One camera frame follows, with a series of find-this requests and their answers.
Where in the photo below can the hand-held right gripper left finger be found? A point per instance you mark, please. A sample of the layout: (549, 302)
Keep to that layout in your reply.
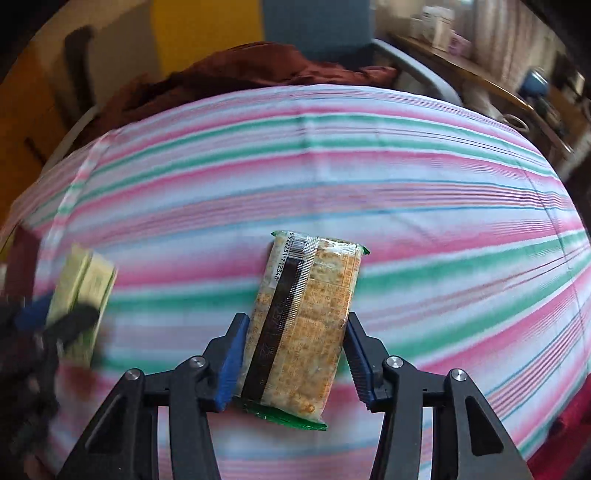
(231, 369)

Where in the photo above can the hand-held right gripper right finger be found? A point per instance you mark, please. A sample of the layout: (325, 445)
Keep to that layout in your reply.
(359, 369)

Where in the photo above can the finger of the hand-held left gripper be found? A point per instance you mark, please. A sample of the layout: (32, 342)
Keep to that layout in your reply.
(32, 314)
(76, 321)

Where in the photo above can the pale green cracker packet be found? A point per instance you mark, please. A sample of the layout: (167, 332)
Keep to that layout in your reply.
(87, 281)

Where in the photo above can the striped tablecloth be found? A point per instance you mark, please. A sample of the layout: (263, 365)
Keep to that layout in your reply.
(323, 184)

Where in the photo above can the wooden wardrobe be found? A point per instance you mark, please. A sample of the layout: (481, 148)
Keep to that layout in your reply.
(32, 106)

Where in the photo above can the red garment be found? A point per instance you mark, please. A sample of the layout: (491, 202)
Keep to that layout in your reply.
(568, 438)

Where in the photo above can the dark red cloth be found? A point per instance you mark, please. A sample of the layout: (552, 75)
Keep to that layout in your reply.
(258, 69)

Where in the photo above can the wooden shelf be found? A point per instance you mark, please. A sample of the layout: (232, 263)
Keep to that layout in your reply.
(461, 67)

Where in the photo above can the grey yellow blue sofa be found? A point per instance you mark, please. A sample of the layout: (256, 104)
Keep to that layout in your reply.
(203, 27)

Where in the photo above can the blue round object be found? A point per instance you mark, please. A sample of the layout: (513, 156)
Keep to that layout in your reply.
(535, 83)

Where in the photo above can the pink box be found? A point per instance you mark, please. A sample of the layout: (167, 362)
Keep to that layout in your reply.
(460, 46)

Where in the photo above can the white carton box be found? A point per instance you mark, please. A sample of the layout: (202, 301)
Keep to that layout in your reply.
(436, 23)

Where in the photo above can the patterned beige curtain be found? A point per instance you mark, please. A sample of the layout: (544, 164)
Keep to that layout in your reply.
(503, 41)

